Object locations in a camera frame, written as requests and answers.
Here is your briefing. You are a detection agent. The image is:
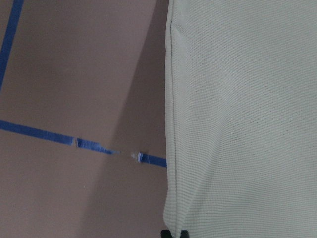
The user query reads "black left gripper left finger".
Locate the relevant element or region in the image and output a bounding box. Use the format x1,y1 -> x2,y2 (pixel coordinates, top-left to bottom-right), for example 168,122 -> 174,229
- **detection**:
160,230 -> 173,238

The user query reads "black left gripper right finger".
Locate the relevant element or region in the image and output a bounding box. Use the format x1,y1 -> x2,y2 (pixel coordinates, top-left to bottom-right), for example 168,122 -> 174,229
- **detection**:
180,230 -> 189,238

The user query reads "olive green long-sleeve shirt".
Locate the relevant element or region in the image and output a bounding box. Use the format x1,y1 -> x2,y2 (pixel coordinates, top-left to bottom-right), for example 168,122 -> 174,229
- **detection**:
163,0 -> 317,238

